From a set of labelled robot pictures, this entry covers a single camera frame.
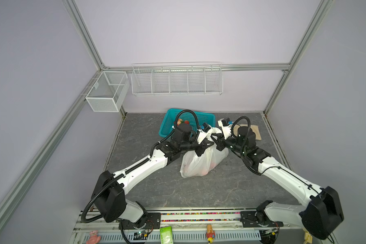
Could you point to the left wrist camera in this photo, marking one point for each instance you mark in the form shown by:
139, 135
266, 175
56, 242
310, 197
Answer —
203, 132

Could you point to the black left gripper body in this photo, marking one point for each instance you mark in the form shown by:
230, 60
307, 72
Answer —
199, 148

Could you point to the teal plastic basket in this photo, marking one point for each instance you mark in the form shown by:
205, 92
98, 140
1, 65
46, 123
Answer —
169, 119

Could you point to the small orange toy figure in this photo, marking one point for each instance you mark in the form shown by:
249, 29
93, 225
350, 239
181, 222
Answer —
210, 234

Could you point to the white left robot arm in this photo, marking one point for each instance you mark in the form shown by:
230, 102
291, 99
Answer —
108, 201

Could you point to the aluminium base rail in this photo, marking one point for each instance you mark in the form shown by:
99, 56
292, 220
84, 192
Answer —
231, 226

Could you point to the green packet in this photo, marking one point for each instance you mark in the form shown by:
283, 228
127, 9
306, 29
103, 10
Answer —
166, 235

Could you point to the white plastic bag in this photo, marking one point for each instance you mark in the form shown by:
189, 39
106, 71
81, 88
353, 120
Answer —
192, 165

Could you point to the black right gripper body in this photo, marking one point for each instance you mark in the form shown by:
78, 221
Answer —
223, 144

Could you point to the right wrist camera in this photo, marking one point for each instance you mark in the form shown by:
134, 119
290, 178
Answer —
225, 125

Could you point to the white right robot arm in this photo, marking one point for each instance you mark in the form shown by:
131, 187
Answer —
318, 211

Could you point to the white wire wall shelf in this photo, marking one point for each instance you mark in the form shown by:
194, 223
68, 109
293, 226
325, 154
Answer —
186, 78

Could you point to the pink toy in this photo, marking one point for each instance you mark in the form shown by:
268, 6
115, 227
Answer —
94, 238

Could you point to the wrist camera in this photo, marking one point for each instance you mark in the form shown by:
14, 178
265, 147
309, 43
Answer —
203, 132
225, 125

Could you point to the white wire mesh box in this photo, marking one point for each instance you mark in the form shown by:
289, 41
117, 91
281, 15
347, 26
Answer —
108, 91

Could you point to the yellow work glove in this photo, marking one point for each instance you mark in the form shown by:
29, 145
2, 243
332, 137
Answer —
254, 128

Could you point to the small yellow toy figure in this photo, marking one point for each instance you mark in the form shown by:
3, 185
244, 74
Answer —
308, 238

